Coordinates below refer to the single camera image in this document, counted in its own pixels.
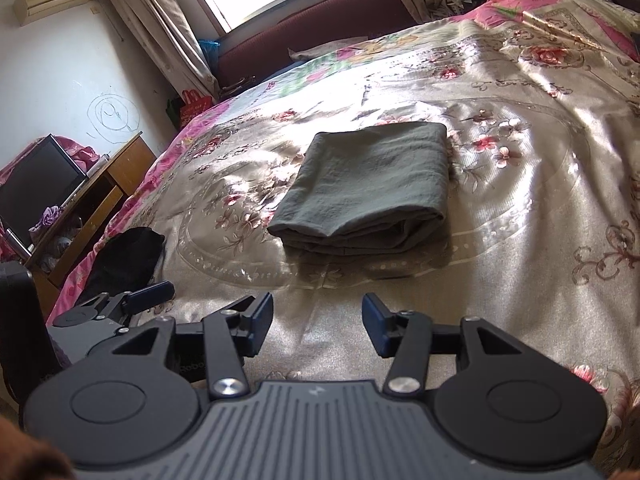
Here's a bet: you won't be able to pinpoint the flat beige pillow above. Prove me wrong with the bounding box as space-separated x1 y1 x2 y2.
289 40 362 64

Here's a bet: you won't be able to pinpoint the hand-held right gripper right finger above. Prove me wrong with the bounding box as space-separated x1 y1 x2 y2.
362 292 532 401

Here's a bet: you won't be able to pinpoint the golden floral bedspread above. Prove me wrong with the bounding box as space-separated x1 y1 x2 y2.
47 12 640 477

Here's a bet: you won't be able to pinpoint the black television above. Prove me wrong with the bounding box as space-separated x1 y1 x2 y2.
0 133 89 250

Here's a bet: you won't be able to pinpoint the grey-green pants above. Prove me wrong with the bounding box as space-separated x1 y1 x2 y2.
267 121 451 256

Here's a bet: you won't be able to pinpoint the pink floral bed sheet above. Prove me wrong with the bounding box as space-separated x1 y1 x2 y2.
47 27 418 322

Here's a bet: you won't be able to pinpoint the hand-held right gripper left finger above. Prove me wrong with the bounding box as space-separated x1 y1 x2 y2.
87 292 275 402

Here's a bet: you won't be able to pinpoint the blue plastic bag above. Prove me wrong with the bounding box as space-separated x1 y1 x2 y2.
197 37 221 69

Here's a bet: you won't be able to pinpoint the wooden television stand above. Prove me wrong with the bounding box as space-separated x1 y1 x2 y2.
24 132 159 307

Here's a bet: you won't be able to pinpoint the black cloth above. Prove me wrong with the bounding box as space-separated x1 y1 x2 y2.
75 227 166 307

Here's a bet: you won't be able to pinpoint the cream air conditioner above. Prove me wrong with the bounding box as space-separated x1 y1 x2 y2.
12 0 96 26

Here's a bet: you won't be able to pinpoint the purple fabric flower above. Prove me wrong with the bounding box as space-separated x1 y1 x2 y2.
29 205 64 244

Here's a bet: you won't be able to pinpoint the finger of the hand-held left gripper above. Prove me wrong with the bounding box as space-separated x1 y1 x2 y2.
75 281 176 329

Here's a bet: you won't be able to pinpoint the red paper bag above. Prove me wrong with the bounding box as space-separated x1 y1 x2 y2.
179 88 214 129

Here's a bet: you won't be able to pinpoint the pink cloth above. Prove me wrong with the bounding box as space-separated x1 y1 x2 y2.
0 135 101 185

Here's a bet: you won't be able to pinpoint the maroon upholstered headboard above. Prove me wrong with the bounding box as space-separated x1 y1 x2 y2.
215 0 419 89

